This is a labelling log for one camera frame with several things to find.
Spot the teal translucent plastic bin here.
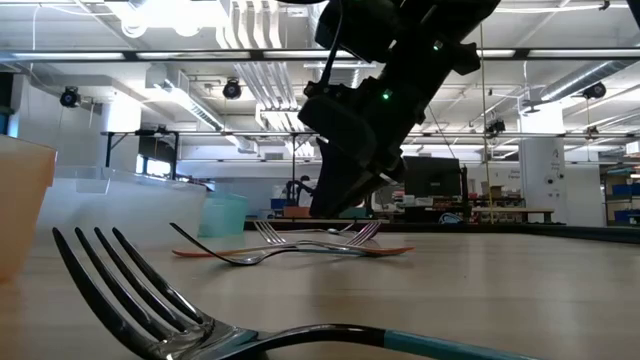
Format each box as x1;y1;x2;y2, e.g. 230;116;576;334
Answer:
197;192;250;239

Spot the black monitor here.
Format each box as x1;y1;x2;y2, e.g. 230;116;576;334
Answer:
403;155;462;199

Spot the yellow hanging cord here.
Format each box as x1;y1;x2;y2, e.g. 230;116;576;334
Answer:
478;22;496;225

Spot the black truss frame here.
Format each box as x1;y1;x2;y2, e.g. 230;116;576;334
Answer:
102;128;321;199

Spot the clear translucent plastic bin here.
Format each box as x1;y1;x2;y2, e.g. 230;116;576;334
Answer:
29;165;208;256

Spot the orange translucent plastic bin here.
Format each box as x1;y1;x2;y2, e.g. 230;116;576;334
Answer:
0;134;58;284

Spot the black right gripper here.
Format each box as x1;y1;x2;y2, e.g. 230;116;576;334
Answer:
298;54;446;219

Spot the black aluminium rig frame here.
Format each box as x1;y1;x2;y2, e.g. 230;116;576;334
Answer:
0;47;640;245

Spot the cardboard box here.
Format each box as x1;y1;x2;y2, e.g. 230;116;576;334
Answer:
480;180;506;200

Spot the white square column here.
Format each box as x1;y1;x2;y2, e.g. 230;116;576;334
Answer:
518;102;567;225
99;102;143;174

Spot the round silver ceiling duct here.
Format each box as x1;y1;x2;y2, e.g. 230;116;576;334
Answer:
522;59;640;104

